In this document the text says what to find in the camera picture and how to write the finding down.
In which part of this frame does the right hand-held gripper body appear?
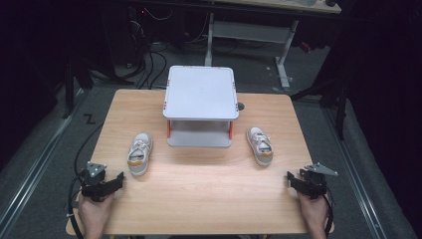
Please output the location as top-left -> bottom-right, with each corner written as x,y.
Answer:
299,161 -> 338,200

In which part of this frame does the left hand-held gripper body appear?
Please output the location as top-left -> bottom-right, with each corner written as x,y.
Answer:
80,161 -> 115,202

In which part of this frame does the white child sneaker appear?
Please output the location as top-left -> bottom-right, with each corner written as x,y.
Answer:
126,132 -> 154,177
245,126 -> 275,167

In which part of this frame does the white two-tier shoe rack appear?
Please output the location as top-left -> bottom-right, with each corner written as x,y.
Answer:
162,65 -> 240,148

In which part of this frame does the person's right hand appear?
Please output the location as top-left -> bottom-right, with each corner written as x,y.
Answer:
297,191 -> 330,231

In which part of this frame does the person's left hand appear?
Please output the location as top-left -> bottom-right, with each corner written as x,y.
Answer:
78,193 -> 115,229

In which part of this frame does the black metal stand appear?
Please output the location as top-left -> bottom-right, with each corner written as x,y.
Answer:
62,58 -> 96,120
290,74 -> 353,141

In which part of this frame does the desk with white legs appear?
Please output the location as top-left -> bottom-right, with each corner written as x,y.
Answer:
203,0 -> 342,92

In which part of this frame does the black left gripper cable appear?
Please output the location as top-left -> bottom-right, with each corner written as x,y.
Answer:
67,122 -> 105,239

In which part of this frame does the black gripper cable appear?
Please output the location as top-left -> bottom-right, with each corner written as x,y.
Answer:
322,193 -> 334,237
67,122 -> 105,239

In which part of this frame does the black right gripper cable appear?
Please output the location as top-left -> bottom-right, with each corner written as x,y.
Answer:
322,193 -> 334,237

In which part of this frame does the metal floor rail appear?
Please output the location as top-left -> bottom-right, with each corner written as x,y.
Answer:
321,109 -> 388,239
0,89 -> 88,231

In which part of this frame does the bundle of black floor cables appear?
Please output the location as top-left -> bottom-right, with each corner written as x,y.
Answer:
127,6 -> 173,91

